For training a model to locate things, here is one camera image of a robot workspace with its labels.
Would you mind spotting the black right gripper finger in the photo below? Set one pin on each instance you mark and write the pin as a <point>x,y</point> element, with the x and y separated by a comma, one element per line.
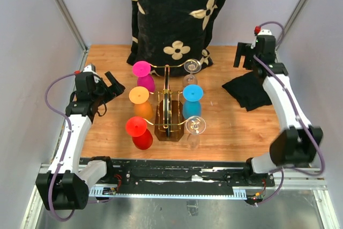
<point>248,61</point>
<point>242,48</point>

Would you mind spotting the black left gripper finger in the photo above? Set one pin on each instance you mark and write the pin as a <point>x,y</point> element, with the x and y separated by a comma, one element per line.
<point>116,88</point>
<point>110,77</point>

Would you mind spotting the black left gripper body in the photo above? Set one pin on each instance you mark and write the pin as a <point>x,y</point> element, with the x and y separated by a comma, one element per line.
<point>103,93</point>

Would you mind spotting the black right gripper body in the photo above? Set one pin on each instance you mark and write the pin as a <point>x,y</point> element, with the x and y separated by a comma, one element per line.
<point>252,51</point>

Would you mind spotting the clear wine glass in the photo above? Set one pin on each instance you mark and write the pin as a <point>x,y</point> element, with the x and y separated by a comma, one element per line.
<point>195,126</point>
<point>191,66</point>

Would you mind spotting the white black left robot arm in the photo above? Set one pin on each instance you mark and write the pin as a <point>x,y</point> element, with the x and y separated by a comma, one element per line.
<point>64,186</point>

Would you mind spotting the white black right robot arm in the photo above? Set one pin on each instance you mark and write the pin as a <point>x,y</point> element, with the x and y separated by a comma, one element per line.
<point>297,145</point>

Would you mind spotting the orange wine glass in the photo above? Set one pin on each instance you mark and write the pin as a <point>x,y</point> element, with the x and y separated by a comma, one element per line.
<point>139,97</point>

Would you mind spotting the magenta wine glass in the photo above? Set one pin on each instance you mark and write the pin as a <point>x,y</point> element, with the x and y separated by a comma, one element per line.
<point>141,70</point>

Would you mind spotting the red wine glass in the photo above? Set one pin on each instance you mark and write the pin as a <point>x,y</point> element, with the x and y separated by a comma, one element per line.
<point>136,127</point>

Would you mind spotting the blue wine glass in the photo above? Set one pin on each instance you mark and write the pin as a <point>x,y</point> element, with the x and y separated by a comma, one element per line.
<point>192,106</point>

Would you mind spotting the clear wine glass front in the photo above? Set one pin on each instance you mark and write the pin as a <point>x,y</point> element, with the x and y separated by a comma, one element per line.
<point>195,126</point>

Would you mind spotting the black folded cloth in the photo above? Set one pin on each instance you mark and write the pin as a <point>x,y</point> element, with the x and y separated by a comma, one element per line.
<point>248,91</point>

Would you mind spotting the black floral patterned pillow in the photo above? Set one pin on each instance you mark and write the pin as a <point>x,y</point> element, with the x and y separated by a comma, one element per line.
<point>171,32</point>

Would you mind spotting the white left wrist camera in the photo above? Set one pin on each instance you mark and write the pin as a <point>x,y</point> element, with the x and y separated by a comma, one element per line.
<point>90,68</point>

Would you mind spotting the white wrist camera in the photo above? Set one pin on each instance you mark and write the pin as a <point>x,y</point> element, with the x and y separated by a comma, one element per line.
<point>258,31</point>
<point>90,68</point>

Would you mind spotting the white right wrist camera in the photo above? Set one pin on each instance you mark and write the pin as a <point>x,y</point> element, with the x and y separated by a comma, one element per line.
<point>258,31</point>

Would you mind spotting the gold wire wine glass rack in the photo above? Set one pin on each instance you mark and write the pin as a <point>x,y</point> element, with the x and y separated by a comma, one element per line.
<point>169,122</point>

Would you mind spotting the right aluminium frame post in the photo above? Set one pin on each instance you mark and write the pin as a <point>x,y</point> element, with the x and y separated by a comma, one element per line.
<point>291,20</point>

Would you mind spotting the aluminium frame post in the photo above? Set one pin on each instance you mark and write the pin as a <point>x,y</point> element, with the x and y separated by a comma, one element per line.
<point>71,23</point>
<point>291,20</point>

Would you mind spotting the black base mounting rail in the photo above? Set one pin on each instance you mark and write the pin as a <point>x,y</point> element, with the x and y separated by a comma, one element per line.
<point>180,179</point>

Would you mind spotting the left aluminium frame post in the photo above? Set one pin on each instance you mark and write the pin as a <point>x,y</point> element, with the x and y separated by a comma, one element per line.
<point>71,23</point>

